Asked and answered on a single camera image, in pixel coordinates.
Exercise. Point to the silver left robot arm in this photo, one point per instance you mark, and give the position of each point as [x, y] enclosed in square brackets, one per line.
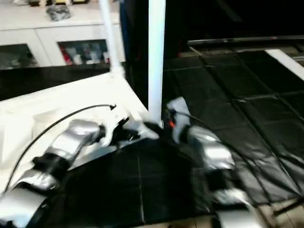
[76, 133]

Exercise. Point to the white plastic table top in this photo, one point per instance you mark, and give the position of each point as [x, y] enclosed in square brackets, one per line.
[47, 102]

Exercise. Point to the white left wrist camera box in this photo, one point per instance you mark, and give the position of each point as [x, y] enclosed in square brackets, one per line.
[110, 126]

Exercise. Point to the black mat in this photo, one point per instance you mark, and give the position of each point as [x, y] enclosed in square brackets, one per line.
[154, 185]

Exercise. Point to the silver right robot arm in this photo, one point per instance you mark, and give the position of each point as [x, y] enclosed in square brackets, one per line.
[213, 152]

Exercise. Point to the black tripod stand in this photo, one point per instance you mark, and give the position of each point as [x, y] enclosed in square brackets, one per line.
[289, 206]

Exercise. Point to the white flat board strip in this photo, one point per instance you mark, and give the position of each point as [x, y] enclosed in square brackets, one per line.
[287, 63]

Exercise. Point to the long black bar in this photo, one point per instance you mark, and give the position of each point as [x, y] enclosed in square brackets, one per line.
[249, 40]

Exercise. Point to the small cream doll figure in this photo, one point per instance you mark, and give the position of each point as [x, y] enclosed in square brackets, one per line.
[45, 2]

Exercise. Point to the white plastic table leg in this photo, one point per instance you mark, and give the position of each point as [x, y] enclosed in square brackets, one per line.
[109, 35]
[156, 59]

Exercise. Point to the gold framed plaque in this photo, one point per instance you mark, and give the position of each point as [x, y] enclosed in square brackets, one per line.
[61, 2]
[81, 1]

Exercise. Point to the dark crumpled plastic bag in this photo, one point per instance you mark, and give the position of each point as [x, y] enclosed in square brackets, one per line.
[58, 13]

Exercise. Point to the white cabinet with glass doors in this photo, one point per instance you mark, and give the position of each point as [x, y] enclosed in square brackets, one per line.
[35, 28]

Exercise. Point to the red and white bottle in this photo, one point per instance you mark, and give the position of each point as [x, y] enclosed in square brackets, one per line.
[64, 55]

